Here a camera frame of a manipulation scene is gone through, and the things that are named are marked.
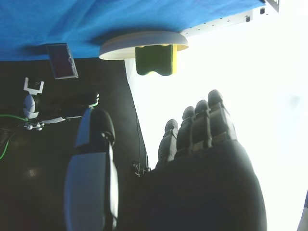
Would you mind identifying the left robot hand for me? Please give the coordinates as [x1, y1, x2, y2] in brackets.
[64, 89, 268, 231]

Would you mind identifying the grey rectangular box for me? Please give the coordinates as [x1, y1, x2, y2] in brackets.
[46, 43, 79, 80]

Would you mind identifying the yellow and green sponge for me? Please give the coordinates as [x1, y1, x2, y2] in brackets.
[134, 44, 179, 77]

